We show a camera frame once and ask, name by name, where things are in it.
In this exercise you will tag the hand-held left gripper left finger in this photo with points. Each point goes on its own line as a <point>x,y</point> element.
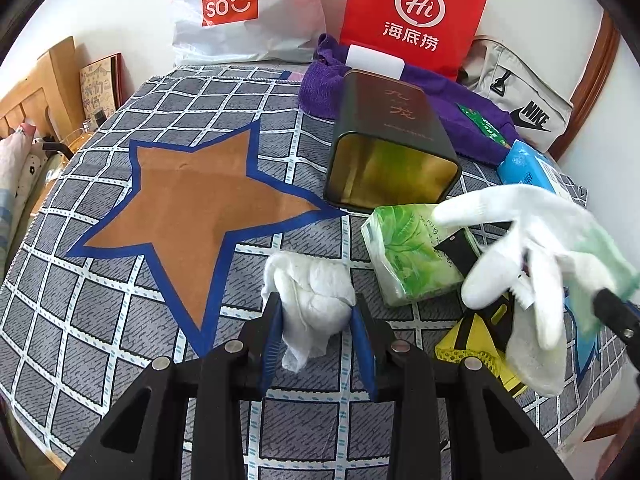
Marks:
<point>272,355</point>

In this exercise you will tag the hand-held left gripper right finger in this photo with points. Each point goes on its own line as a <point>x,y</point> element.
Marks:
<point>364,360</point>

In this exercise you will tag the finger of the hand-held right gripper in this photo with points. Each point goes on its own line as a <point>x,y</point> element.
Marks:
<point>617,312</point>

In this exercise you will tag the white tissue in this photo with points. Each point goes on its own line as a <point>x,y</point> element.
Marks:
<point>315,295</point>

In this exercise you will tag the white glove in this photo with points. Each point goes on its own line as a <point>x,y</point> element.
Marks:
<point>550,230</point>

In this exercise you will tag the green tissue pack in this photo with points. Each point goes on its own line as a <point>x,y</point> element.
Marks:
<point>405,250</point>

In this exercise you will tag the black rectangular object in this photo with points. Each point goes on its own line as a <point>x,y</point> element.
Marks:
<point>462,255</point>

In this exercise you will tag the yellow mesh pouch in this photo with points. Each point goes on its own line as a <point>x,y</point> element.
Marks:
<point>465,345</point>

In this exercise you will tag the blue wet wipes pack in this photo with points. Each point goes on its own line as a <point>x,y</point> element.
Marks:
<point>525,165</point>

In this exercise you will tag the small green packet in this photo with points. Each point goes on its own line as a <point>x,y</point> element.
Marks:
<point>480,122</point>

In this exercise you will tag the dark green tin box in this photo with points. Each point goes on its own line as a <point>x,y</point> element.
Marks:
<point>390,120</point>

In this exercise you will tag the purple towel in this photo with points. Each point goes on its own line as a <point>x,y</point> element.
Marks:
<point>320,90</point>

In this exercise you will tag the grey fabric bag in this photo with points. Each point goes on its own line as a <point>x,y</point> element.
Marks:
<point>510,65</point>

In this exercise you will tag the white foam block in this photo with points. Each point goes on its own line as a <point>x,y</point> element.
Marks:
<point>375,62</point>

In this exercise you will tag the pile of clothes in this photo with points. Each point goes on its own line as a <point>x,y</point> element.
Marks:
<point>15,170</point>

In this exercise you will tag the white plastic shopping bag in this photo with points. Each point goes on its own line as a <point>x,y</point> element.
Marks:
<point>280,35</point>

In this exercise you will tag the wooden headboard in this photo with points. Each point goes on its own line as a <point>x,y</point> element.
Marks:
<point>45,90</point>

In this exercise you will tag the wooden bed frame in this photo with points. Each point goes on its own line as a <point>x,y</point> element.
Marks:
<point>600,60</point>

